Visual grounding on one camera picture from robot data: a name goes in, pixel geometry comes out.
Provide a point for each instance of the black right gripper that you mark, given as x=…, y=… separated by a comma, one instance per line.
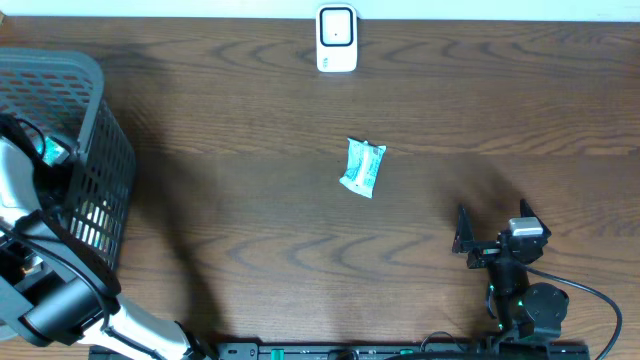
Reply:
x=482, y=253

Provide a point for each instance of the light green snack packet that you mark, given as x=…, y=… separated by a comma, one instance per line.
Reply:
x=363, y=163

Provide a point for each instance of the teal tissue pack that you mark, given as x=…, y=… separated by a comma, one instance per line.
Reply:
x=53, y=152

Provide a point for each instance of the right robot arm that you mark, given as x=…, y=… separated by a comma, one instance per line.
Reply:
x=530, y=314

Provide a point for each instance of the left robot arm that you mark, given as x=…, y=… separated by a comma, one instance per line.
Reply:
x=61, y=225

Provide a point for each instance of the grey plastic basket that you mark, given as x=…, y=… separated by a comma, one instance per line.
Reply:
x=60, y=94

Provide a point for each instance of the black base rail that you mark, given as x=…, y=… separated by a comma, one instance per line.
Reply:
x=252, y=351

